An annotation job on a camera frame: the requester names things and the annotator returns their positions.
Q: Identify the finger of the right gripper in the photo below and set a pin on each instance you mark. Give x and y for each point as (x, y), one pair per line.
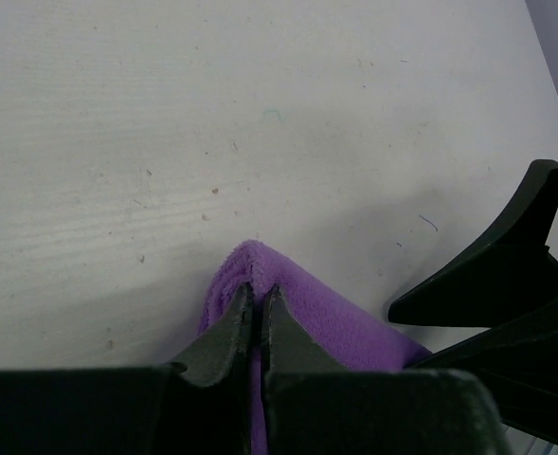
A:
(518, 363)
(503, 274)

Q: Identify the purple grey microfiber towel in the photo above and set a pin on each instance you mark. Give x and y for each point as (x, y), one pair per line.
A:
(349, 334)

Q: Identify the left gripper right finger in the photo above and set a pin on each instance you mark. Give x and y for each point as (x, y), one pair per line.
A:
(314, 405)

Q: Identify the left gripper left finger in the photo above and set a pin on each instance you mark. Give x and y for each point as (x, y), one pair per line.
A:
(196, 403)

